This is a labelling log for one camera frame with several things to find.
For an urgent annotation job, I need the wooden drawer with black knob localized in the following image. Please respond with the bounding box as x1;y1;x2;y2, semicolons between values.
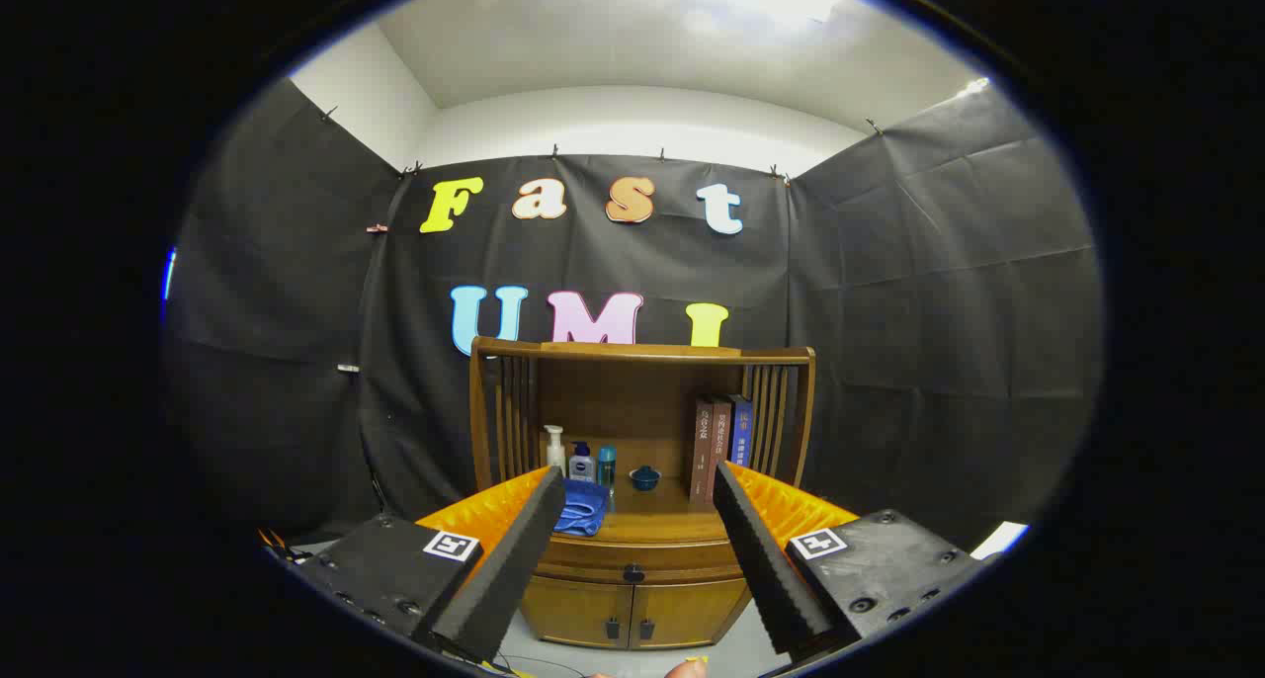
534;538;754;586

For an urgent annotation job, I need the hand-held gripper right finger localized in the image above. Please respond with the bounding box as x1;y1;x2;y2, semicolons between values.
712;459;991;661

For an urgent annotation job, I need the dark brown book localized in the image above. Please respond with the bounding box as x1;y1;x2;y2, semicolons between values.
689;396;717;506

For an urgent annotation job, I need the blue book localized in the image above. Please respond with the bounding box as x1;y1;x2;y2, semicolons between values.
729;394;754;471

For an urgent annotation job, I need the wooden countertop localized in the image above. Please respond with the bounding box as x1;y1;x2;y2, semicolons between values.
539;475;737;548

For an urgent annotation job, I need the folded blue towel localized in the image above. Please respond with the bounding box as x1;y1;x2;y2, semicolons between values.
553;477;611;538

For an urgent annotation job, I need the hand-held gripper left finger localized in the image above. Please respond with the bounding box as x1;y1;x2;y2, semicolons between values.
265;466;569;665

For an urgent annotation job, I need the reddish brown book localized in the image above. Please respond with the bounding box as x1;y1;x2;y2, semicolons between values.
707;398;734;501

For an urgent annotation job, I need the wooden cabinet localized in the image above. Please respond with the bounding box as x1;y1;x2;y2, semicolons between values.
469;337;817;651

